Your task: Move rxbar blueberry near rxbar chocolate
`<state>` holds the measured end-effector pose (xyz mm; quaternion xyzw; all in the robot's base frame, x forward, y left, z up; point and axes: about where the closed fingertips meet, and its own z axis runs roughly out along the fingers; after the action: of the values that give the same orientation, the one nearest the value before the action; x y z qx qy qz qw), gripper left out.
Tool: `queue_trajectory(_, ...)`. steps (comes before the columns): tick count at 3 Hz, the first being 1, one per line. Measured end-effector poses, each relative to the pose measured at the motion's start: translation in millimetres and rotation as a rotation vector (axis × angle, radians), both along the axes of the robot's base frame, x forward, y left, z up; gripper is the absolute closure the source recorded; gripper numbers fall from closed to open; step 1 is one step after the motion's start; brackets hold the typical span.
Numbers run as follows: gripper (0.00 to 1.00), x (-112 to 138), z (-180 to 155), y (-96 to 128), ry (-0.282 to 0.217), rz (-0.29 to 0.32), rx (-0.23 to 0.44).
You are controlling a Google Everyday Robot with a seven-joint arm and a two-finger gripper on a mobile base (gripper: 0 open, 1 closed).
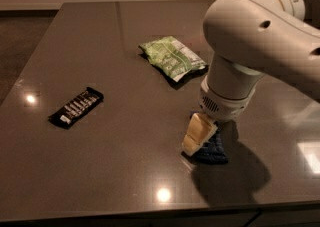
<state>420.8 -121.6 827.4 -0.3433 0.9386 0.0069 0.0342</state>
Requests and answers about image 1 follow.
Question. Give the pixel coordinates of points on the green snack bag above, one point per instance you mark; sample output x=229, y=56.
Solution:
x=173, y=57

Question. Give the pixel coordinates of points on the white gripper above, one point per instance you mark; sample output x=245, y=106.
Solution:
x=224, y=107

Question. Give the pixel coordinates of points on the blue rxbar blueberry bar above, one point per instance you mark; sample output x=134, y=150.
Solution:
x=212, y=151

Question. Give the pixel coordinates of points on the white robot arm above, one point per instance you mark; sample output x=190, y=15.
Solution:
x=250, y=39

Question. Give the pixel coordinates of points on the black rxbar chocolate bar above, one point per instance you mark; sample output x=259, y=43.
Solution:
x=76, y=109

